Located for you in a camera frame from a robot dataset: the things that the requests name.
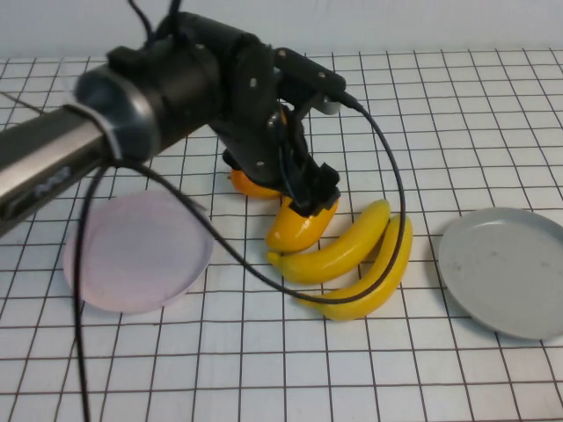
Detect white zip tie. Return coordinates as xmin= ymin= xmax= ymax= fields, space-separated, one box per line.
xmin=64 ymin=102 xmax=125 ymax=160

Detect mango with orange blush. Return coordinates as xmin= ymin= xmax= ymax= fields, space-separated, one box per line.
xmin=227 ymin=169 xmax=282 ymax=201

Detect white grid tablecloth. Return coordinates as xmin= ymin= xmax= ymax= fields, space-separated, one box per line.
xmin=0 ymin=47 xmax=563 ymax=422

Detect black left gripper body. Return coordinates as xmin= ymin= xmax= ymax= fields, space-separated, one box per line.
xmin=210 ymin=37 xmax=329 ymax=199

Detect pink round plate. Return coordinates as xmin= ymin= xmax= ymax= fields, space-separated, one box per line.
xmin=62 ymin=190 xmax=216 ymax=315

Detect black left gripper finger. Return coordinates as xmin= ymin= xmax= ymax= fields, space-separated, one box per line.
xmin=314 ymin=161 xmax=343 ymax=217
xmin=281 ymin=173 xmax=318 ymax=220

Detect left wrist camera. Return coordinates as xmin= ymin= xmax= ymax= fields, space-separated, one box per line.
xmin=273 ymin=46 xmax=347 ymax=117

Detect long black cable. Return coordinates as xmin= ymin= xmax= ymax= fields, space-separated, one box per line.
xmin=112 ymin=90 xmax=406 ymax=307

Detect yellow banana with green tip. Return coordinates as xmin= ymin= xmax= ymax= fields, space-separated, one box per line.
xmin=296 ymin=213 xmax=414 ymax=323

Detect grey round plate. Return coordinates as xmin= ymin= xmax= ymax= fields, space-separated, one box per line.
xmin=437 ymin=207 xmax=563 ymax=340

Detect plain yellow mango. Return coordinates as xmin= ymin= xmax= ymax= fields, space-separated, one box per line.
xmin=264 ymin=195 xmax=340 ymax=254

